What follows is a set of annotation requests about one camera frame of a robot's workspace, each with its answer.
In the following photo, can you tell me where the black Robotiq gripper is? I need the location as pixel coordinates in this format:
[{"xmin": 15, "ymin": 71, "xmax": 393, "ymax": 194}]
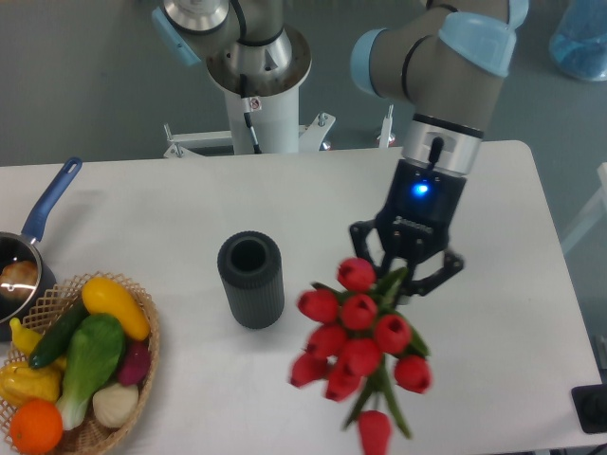
[{"xmin": 349, "ymin": 159, "xmax": 467, "ymax": 304}]

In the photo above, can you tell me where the red tulip bouquet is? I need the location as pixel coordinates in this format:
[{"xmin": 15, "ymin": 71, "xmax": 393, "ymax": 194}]
[{"xmin": 289, "ymin": 258, "xmax": 432, "ymax": 454}]

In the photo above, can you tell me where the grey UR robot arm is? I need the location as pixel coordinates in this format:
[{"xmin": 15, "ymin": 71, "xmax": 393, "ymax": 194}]
[{"xmin": 152, "ymin": 1, "xmax": 528, "ymax": 303}]

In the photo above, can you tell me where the dark grey ribbed vase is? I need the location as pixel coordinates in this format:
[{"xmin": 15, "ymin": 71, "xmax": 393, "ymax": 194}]
[{"xmin": 217, "ymin": 230, "xmax": 285, "ymax": 330}]

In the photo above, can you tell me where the black device at edge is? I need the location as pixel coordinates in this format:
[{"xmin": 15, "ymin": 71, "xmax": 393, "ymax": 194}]
[{"xmin": 571, "ymin": 384, "xmax": 606, "ymax": 434}]

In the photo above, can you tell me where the blue plastic bag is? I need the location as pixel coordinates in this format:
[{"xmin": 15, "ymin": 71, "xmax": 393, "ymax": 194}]
[{"xmin": 549, "ymin": 0, "xmax": 606, "ymax": 82}]

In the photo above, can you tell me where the purple red onion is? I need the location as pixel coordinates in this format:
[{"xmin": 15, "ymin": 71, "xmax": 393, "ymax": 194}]
[{"xmin": 117, "ymin": 342, "xmax": 151, "ymax": 386}]

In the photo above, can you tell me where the woven wicker basket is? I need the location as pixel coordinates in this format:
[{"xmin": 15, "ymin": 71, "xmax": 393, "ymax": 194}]
[{"xmin": 1, "ymin": 272, "xmax": 159, "ymax": 454}]

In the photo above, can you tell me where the yellow squash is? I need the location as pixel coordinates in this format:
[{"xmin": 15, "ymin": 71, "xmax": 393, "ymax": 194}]
[{"xmin": 82, "ymin": 277, "xmax": 151, "ymax": 341}]

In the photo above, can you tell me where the green bok choy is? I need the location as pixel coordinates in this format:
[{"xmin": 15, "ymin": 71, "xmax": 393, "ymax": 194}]
[{"xmin": 56, "ymin": 314, "xmax": 125, "ymax": 431}]

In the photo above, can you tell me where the white garlic bulb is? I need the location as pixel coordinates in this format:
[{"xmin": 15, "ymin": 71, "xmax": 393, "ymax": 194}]
[{"xmin": 92, "ymin": 382, "xmax": 139, "ymax": 428}]

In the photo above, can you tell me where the green cucumber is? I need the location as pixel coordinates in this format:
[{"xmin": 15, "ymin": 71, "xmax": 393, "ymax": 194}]
[{"xmin": 28, "ymin": 300, "xmax": 89, "ymax": 369}]

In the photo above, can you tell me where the brown bread roll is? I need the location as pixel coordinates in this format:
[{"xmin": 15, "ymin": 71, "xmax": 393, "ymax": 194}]
[{"xmin": 1, "ymin": 261, "xmax": 38, "ymax": 300}]

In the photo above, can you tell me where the yellow banana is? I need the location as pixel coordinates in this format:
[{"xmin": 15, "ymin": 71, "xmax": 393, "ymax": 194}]
[{"xmin": 9, "ymin": 318, "xmax": 67, "ymax": 373}]

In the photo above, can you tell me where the yellow bell pepper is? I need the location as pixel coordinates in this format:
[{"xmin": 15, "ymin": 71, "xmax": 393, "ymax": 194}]
[{"xmin": 1, "ymin": 361, "xmax": 63, "ymax": 408}]

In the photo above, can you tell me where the orange fruit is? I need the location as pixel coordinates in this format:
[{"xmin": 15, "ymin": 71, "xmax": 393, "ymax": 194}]
[{"xmin": 9, "ymin": 399, "xmax": 64, "ymax": 454}]

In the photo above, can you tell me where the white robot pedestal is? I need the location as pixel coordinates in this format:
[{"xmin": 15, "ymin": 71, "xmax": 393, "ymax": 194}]
[{"xmin": 163, "ymin": 86, "xmax": 336, "ymax": 158}]

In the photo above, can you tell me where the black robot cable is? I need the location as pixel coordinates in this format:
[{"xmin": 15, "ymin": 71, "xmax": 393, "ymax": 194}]
[{"xmin": 238, "ymin": 74, "xmax": 263, "ymax": 155}]

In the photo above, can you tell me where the blue handled saucepan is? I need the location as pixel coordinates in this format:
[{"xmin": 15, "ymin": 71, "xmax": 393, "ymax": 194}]
[{"xmin": 1, "ymin": 157, "xmax": 83, "ymax": 342}]

